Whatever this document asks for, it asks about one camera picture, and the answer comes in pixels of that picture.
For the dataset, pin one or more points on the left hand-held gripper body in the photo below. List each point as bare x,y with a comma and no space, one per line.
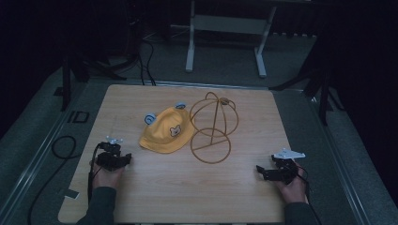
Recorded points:
109,154

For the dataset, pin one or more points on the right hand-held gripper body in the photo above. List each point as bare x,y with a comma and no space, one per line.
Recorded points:
285,167

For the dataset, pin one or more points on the yellow bear hat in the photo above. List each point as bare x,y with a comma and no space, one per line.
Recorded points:
165,134

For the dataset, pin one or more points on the person's left hand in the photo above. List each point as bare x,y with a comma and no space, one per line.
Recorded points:
106,178

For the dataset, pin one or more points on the person's right hand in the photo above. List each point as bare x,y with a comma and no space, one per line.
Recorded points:
295,189

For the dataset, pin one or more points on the dark metal stand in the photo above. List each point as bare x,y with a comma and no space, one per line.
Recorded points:
324,100
66,84

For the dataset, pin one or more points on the white metal desk frame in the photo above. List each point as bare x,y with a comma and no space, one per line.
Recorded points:
228,24

